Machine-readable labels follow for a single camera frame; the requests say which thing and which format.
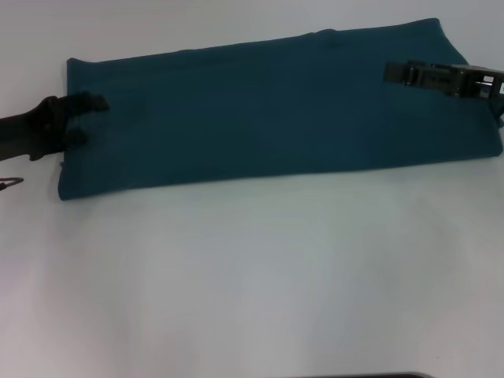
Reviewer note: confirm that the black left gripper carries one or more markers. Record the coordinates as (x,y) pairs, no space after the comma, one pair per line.
(31,128)

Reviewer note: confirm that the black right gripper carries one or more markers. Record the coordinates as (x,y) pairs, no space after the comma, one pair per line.
(484,84)

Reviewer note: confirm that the teal t-shirt with beige print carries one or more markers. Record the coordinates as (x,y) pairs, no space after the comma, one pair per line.
(256,110)

